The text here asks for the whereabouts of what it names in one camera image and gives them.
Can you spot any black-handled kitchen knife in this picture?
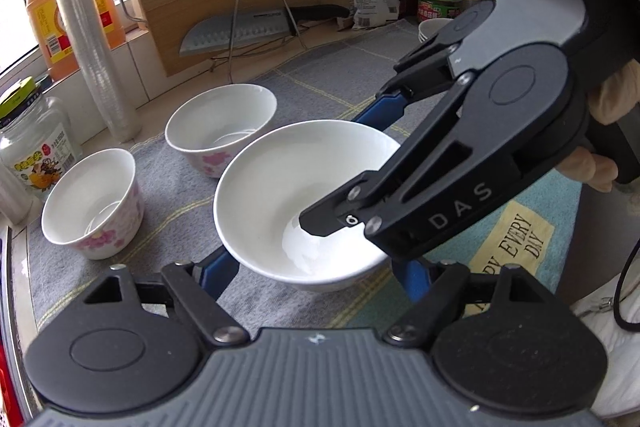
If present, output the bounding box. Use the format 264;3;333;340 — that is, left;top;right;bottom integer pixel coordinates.
179;3;351;58

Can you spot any black cable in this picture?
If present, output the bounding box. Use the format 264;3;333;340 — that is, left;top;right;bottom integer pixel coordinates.
612;237;640;333

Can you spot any person's right hand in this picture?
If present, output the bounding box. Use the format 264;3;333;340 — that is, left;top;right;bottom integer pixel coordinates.
556;59;640;194

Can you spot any glass jar with green lid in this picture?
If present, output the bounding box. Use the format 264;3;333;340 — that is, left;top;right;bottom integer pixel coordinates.
0;76;84;208

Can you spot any stack of clear plastic cups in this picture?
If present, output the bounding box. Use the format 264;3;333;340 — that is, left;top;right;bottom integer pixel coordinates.
45;0;141;142

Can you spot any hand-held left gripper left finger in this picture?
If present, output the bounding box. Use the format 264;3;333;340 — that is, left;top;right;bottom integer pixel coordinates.
82;246;250;349

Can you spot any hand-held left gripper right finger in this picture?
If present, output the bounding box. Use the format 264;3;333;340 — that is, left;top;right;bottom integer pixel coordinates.
386;256;548;350

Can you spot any green-lid food can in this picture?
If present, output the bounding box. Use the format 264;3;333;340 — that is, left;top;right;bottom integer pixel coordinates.
416;0;463;24

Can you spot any grey and teal dish towel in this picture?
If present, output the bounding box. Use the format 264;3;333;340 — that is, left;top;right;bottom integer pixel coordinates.
20;19;583;358

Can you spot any large white fruit-print plate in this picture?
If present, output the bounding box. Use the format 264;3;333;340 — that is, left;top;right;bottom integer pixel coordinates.
417;18;455;38

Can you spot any small densely flowered white bowl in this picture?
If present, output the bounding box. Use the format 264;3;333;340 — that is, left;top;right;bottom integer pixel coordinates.
41;148;145;260

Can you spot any metal wire rack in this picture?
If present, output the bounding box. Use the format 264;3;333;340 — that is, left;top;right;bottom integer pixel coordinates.
210;0;308;85

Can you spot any large white pink-flower bowl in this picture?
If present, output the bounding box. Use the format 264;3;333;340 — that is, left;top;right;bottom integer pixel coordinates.
213;119;401;293

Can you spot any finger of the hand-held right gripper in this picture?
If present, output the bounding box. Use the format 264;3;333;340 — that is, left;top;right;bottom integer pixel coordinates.
299;74;506;264
352;19;463;126

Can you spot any person's white jacket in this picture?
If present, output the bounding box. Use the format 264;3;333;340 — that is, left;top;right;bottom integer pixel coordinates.
570;277;640;418

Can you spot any orange cooking liquid bottle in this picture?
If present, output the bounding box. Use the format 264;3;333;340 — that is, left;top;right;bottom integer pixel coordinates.
26;0;127;82

